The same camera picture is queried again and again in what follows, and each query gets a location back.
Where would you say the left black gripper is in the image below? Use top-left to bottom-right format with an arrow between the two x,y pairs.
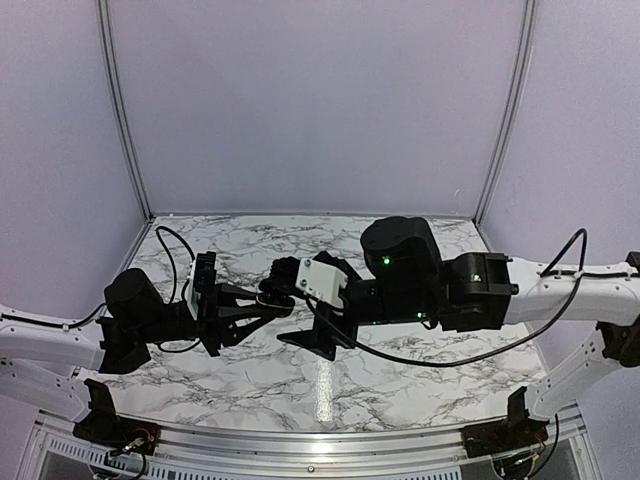
137,281 -> 276,358

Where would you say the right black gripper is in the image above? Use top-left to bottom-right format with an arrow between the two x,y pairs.
278,257 -> 438,361

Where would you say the black earbud charging case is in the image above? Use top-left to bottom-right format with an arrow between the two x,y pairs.
256,279 -> 295,309

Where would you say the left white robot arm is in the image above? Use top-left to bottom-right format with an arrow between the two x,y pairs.
1,252 -> 295,445

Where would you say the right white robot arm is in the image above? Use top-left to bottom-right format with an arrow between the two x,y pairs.
263,216 -> 639,448

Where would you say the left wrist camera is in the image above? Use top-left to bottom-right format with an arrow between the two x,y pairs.
184,260 -> 200,321

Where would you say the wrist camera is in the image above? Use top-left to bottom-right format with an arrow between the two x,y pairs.
184,260 -> 200,321
295,258 -> 348,309

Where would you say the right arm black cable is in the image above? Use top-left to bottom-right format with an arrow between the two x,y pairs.
307,228 -> 589,369

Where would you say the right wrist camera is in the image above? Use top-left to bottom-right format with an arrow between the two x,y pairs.
295,258 -> 348,309

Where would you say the front aluminium rail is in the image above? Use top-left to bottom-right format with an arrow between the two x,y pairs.
17,405 -> 601,479

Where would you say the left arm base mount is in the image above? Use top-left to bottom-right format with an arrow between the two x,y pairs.
73,379 -> 160,455

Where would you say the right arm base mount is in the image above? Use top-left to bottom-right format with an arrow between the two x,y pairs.
461,387 -> 549,458

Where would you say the left aluminium frame post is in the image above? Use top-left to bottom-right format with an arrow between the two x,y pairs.
95,0 -> 154,223

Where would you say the aluminium frame post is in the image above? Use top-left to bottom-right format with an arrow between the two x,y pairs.
472,0 -> 538,230
95,0 -> 154,223

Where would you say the right aluminium frame post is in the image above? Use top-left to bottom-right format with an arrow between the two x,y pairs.
472,0 -> 538,230

